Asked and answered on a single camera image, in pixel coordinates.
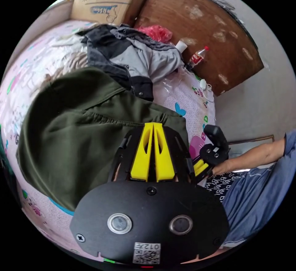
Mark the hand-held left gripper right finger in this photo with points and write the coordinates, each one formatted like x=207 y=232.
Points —
x=164 y=160

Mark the brown wooden headboard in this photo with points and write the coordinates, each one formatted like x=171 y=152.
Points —
x=208 y=32

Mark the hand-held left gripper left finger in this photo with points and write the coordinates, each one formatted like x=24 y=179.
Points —
x=140 y=160

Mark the white cup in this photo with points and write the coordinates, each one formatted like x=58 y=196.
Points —
x=181 y=46

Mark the green jacket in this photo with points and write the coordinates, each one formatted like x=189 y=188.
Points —
x=76 y=141

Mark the plastic bottle with red label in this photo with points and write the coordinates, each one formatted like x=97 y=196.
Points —
x=197 y=57

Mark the bed with pink printed sheet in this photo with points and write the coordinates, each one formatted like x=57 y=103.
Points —
x=172 y=97

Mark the person's body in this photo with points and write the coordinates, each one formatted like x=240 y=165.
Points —
x=252 y=197

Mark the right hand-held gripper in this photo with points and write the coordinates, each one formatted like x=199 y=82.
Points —
x=214 y=154

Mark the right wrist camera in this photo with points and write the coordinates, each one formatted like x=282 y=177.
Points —
x=215 y=135

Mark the red plastic bag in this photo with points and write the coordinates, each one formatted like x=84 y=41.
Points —
x=157 y=32

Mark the person's right hand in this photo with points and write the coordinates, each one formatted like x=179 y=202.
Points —
x=222 y=166

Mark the pile of clothes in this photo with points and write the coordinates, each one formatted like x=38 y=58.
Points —
x=143 y=60

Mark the person's right forearm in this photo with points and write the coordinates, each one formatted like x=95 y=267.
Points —
x=256 y=153

